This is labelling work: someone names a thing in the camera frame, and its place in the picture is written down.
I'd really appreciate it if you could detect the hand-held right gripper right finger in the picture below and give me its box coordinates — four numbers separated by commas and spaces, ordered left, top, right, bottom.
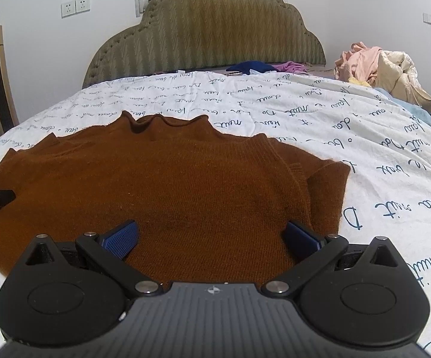
261, 220, 401, 299

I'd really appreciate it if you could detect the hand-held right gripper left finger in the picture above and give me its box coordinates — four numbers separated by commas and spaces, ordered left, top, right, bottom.
25, 219, 164, 300

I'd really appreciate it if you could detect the brown knit sweater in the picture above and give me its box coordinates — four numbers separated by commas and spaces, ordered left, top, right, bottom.
0, 110, 352, 285

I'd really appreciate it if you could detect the pink clothes pile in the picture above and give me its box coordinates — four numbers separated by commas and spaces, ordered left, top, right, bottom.
334, 42, 385, 83

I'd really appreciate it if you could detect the white script-printed bedspread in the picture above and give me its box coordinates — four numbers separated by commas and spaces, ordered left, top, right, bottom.
0, 69, 431, 356

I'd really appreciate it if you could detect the light blue cloth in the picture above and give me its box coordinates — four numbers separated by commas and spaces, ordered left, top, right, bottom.
373, 87, 431, 135

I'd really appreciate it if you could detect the purple garment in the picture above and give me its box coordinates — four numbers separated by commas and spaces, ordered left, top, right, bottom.
273, 61, 310, 75

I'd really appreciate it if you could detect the dark blue garment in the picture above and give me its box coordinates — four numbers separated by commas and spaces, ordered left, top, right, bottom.
225, 60, 278, 75

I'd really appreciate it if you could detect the cream crumpled cloth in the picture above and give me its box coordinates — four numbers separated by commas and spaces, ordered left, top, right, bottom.
368, 50, 431, 115

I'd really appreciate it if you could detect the olive upholstered headboard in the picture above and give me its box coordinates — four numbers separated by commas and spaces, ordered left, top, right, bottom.
82, 0, 327, 89

